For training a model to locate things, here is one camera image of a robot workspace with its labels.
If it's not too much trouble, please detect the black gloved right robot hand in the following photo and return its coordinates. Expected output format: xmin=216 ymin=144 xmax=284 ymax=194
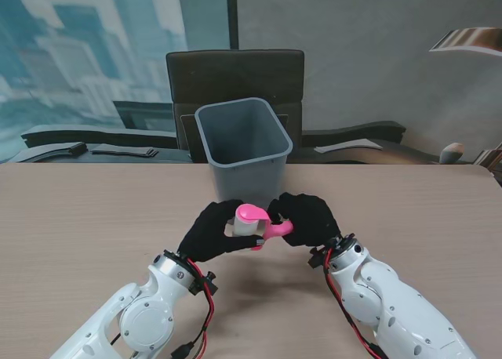
xmin=266 ymin=192 xmax=341 ymax=248

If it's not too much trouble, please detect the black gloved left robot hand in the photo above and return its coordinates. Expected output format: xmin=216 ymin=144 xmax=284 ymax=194
xmin=177 ymin=199 xmax=264 ymax=263

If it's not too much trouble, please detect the white lint roll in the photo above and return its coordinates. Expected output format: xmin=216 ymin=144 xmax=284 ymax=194
xmin=233 ymin=214 xmax=260 ymax=238

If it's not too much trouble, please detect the light grey sheet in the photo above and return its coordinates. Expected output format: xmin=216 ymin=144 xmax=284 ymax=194
xmin=313 ymin=138 xmax=384 ymax=154

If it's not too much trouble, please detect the black curved board stack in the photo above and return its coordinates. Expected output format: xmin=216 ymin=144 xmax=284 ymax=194
xmin=300 ymin=120 xmax=407 ymax=147
xmin=20 ymin=124 xmax=178 ymax=149

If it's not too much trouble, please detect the grey plastic waste bin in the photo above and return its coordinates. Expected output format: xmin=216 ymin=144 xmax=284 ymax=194
xmin=195 ymin=96 xmax=294 ymax=209

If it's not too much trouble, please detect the dark grey sheet stack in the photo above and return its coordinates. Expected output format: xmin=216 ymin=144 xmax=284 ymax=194
xmin=90 ymin=147 xmax=160 ymax=158

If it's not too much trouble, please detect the dark grey back table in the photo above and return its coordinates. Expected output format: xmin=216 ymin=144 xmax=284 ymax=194
xmin=7 ymin=137 xmax=478 ymax=165

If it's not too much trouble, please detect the grey rounded object brown top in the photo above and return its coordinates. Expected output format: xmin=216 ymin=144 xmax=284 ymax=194
xmin=438 ymin=142 xmax=466 ymax=165

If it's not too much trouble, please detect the dark brown office chair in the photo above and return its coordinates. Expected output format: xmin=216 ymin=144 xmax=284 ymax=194
xmin=166 ymin=49 xmax=305 ymax=164

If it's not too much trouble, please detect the small wooden furniture piece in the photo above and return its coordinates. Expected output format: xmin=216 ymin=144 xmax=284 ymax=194
xmin=472 ymin=141 xmax=502 ymax=168

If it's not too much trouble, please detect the curved wooden panel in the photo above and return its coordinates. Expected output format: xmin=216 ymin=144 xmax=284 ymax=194
xmin=428 ymin=27 xmax=502 ymax=58

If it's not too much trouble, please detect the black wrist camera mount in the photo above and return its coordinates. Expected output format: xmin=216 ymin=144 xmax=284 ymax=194
xmin=307 ymin=247 xmax=327 ymax=270

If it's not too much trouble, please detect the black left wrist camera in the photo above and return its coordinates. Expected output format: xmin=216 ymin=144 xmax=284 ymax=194
xmin=191 ymin=270 xmax=220 ymax=297

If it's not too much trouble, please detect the red black left arm cable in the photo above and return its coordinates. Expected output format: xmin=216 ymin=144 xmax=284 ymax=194
xmin=109 ymin=256 xmax=216 ymax=359

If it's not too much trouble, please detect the red black arm cable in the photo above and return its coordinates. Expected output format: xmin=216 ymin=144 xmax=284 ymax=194
xmin=109 ymin=256 xmax=216 ymax=359
xmin=323 ymin=248 xmax=387 ymax=359

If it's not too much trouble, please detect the red black right arm cable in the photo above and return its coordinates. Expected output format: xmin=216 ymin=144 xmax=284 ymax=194
xmin=323 ymin=248 xmax=387 ymax=359

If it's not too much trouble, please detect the black vertical window frame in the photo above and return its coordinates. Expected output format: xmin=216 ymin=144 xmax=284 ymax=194
xmin=227 ymin=0 xmax=239 ymax=50

